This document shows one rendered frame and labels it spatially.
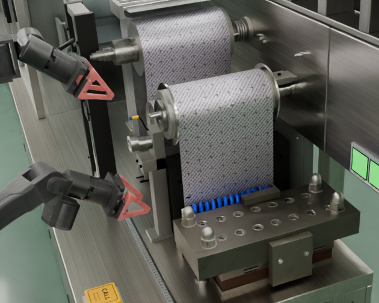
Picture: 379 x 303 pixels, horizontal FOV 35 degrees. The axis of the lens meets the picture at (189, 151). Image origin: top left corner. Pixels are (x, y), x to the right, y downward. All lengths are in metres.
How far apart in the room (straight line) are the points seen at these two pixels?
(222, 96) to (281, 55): 0.23
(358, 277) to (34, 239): 2.16
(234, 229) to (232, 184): 0.15
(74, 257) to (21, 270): 1.55
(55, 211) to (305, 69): 0.65
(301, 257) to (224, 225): 0.18
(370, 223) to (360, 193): 0.29
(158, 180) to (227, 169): 0.17
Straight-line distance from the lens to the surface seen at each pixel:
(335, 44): 1.31
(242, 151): 1.43
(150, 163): 1.44
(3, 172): 4.03
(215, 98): 1.36
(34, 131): 2.26
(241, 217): 1.39
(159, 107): 1.36
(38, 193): 1.26
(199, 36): 1.56
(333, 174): 1.79
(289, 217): 1.39
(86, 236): 1.62
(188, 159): 1.38
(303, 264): 1.39
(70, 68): 1.25
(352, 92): 1.28
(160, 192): 1.49
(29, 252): 3.20
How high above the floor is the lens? 1.81
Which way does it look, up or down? 27 degrees down
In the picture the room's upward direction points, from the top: 4 degrees counter-clockwise
